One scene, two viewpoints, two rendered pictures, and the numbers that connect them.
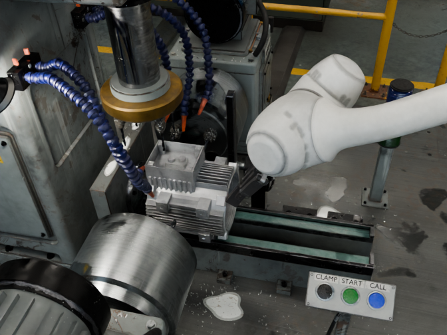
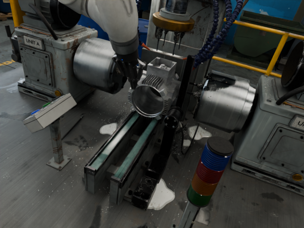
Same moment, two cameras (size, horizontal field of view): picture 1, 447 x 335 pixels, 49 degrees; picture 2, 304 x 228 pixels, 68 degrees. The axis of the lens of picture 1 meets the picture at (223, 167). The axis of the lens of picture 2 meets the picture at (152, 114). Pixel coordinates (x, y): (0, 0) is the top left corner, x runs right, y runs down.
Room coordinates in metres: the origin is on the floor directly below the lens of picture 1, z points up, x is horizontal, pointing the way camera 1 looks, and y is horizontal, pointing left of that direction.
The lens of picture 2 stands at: (0.90, -0.85, 1.53)
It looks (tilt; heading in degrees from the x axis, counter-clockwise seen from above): 35 degrees down; 90
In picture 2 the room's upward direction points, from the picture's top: 10 degrees clockwise
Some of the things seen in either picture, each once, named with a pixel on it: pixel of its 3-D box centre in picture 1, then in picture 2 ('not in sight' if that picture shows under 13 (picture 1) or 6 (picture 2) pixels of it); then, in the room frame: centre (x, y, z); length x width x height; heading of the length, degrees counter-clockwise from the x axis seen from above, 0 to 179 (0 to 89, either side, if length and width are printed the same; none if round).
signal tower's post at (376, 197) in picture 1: (386, 147); (196, 201); (1.06, -0.47, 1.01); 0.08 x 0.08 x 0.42; 75
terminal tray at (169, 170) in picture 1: (175, 166); (161, 70); (0.91, 0.12, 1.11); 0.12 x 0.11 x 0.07; 74
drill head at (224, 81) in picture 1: (205, 111); (228, 103); (1.23, 0.05, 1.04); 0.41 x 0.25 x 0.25; 165
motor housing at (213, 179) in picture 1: (194, 195); (154, 92); (0.90, 0.08, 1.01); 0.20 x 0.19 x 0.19; 74
